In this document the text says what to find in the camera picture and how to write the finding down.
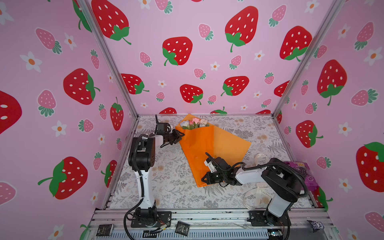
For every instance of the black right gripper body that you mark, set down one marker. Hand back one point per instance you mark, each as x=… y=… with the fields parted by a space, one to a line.
x=214 y=177

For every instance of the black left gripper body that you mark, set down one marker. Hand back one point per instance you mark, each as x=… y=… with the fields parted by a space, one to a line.
x=169 y=137

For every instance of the orange wrapping paper sheet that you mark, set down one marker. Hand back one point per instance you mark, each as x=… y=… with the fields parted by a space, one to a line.
x=199 y=143

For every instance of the pink fake rose stem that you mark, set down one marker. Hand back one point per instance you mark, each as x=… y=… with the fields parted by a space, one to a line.
x=196 y=122

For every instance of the white fake rose stem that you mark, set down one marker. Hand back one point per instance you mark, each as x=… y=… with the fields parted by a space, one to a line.
x=185 y=125

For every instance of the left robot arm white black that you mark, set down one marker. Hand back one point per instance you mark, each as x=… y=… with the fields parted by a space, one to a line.
x=141 y=158

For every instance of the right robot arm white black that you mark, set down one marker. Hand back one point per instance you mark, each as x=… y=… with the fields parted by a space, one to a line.
x=289 y=185

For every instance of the white ribbon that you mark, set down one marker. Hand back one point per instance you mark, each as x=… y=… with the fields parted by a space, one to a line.
x=258 y=197

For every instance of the floral patterned table mat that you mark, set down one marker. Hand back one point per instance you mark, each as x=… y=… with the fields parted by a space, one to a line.
x=174 y=186

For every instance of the black square tag middle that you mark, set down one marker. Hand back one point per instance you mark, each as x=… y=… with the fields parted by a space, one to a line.
x=182 y=228

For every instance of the black square tag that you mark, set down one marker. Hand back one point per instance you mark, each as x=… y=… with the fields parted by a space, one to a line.
x=182 y=228
x=105 y=230

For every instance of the purple snack bag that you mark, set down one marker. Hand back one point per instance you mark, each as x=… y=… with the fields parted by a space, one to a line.
x=304 y=169

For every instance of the black square tag left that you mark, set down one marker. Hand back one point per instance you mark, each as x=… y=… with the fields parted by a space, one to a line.
x=105 y=230

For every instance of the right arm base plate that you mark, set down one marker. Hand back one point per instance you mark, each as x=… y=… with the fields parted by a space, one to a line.
x=266 y=219

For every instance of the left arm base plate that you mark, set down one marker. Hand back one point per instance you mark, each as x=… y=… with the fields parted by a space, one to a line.
x=145 y=219

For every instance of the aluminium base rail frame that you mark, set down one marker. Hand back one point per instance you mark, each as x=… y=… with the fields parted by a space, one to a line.
x=217 y=224

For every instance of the right aluminium corner post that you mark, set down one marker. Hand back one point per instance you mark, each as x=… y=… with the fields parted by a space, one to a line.
x=327 y=22

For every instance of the aluminium corner post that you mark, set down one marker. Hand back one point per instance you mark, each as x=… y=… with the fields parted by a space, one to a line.
x=90 y=18
x=327 y=22

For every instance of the left aluminium corner post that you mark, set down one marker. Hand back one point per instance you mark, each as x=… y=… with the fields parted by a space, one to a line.
x=90 y=18

